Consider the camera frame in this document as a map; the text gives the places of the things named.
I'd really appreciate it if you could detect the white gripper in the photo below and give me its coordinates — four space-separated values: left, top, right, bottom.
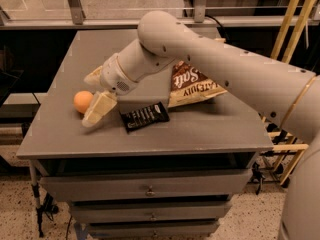
82 53 137 128

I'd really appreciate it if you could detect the orange fruit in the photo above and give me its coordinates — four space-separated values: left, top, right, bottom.
73 91 93 114

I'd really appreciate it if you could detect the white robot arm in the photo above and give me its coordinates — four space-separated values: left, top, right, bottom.
84 11 320 240

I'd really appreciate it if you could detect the black candy bar wrapper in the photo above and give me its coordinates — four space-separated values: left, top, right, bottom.
121 102 170 133

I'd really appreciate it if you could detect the brown and cream chip bag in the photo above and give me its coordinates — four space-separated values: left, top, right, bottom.
168 61 226 107

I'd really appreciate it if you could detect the white tripod leg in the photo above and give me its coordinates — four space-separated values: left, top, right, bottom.
29 161 44 238

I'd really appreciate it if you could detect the grey drawer cabinet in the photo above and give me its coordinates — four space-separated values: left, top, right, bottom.
16 27 274 240

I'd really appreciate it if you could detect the top grey drawer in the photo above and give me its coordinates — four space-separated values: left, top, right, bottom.
40 169 252 202

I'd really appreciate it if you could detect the grey drawer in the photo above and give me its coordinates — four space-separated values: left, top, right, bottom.
40 169 252 202
70 201 231 223
88 221 219 239

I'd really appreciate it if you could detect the middle grey drawer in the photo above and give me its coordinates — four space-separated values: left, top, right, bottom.
70 201 231 223

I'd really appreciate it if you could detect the bottom grey drawer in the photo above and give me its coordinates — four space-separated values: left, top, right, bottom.
88 221 219 239

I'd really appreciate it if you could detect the metal railing frame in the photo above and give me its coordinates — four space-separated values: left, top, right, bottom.
0 0 306 28

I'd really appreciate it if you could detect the black power cable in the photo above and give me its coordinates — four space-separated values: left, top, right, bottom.
205 14 231 42

